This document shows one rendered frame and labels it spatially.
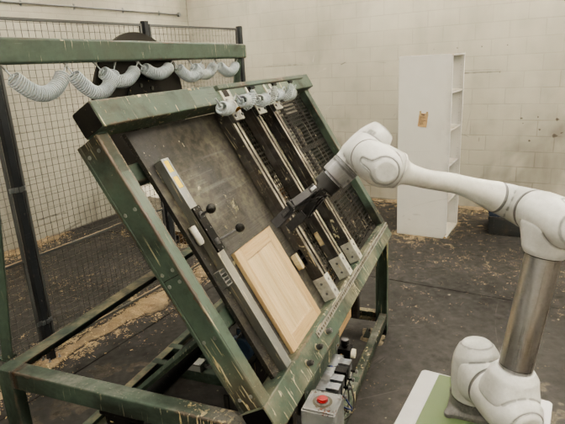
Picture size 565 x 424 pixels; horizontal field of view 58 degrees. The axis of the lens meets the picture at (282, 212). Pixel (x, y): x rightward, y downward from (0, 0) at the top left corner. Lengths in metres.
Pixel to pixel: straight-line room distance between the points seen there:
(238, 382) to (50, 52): 1.52
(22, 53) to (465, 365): 2.01
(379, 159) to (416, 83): 4.62
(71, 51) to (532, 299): 2.03
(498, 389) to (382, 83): 6.13
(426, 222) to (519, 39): 2.53
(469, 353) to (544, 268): 0.44
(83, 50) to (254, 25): 6.10
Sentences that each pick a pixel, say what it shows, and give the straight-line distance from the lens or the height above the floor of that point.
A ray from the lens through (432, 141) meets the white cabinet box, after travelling 5.92.
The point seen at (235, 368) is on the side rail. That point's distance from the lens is 1.86.
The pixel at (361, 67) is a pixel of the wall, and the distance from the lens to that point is 7.62.
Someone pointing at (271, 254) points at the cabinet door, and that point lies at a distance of 2.33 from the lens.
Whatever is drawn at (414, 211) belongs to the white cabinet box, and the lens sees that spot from 6.15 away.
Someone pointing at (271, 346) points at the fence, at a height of 0.99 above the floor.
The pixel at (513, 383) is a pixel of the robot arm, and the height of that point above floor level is 1.09.
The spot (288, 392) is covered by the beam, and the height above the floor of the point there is 0.86.
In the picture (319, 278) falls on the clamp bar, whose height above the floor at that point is 1.01.
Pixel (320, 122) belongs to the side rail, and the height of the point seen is 1.63.
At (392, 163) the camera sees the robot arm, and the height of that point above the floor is 1.79.
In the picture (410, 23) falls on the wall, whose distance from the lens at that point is 7.39.
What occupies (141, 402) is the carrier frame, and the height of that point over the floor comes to 0.79.
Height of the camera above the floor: 2.05
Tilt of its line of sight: 16 degrees down
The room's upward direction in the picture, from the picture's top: 3 degrees counter-clockwise
